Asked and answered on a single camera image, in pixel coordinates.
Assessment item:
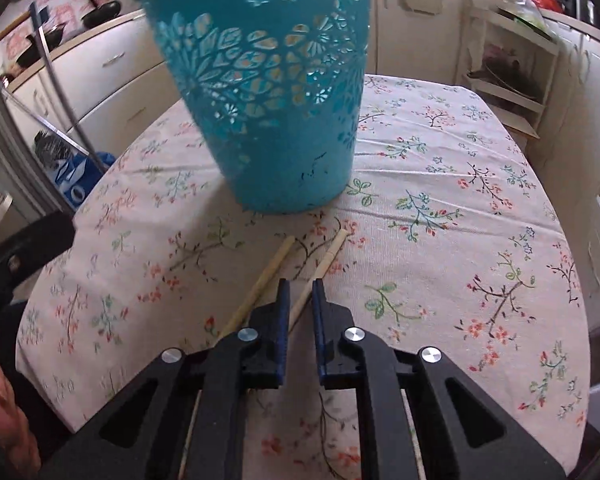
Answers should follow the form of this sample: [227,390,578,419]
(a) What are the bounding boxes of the thin metal pole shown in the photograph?
[2,87,93,156]

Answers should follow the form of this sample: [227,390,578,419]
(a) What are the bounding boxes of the white shelf rack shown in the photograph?
[461,0,561,140]

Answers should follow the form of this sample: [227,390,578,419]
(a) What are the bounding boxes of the person's left hand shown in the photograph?
[0,350,43,480]

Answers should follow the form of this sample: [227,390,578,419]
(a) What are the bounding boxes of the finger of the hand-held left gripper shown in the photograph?
[0,211,77,341]

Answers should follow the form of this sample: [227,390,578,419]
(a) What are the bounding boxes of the cream base cabinets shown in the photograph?
[372,0,473,83]

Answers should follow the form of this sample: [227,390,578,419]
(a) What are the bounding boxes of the pink wall sticker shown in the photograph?
[2,0,111,56]

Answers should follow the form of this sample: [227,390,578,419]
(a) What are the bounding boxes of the cream drawer cabinet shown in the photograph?
[2,10,183,153]

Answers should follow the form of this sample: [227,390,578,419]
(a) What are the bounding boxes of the blue plastic bag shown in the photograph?
[50,152,116,206]

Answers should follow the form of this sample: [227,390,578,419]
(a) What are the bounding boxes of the floral tablecloth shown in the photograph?
[16,74,593,480]

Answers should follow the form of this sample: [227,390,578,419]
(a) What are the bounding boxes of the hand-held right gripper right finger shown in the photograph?
[312,279,567,480]

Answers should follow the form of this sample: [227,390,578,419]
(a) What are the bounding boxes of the wooden chopstick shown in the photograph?
[177,236,297,480]
[287,230,349,333]

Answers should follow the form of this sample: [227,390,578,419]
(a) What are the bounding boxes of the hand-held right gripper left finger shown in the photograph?
[40,279,291,480]

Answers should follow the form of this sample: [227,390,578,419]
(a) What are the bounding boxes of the teal plastic cutout basket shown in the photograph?
[134,0,373,215]

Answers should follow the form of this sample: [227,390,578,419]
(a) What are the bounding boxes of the wooden stick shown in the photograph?
[0,16,33,46]

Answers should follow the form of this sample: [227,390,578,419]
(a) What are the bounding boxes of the black wok with lid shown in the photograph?
[80,0,123,31]

